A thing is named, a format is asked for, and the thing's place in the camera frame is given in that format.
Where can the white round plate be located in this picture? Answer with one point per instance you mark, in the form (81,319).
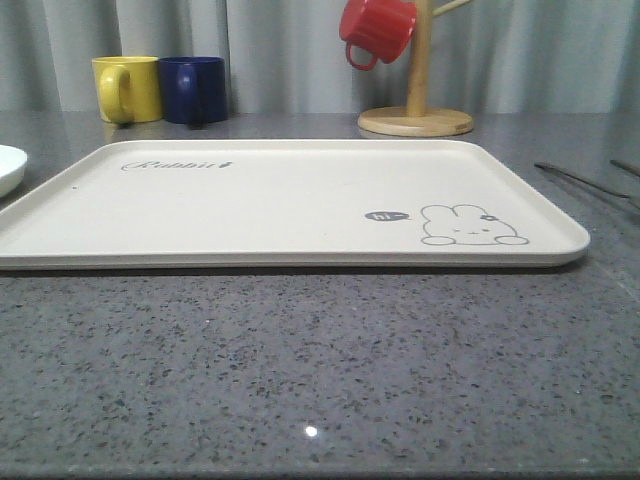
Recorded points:
(13,162)

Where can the red mug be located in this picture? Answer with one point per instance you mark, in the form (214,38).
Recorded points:
(383,28)

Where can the silver metal fork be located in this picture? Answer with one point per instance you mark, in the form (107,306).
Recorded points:
(574,176)

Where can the dark blue mug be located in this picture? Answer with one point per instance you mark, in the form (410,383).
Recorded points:
(193,89)

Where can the cream rabbit serving tray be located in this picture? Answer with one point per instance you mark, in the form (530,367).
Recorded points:
(207,203)

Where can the yellow mug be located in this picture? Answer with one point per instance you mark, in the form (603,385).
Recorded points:
(127,89)

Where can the wooden mug tree stand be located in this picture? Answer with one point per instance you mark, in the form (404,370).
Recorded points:
(416,118)

